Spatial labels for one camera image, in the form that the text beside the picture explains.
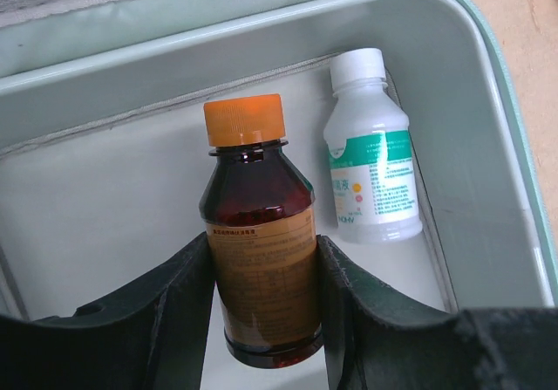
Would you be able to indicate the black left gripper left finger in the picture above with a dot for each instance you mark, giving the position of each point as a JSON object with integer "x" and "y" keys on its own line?
{"x": 149, "y": 334}

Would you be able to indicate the brown bottle orange cap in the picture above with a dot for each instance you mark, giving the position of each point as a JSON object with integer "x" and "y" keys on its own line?
{"x": 260, "y": 225}

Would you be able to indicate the white green label bottle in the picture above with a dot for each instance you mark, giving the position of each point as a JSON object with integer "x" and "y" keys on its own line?
{"x": 370, "y": 153}

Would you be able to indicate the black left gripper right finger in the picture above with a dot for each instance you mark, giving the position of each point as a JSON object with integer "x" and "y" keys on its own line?
{"x": 375, "y": 337}

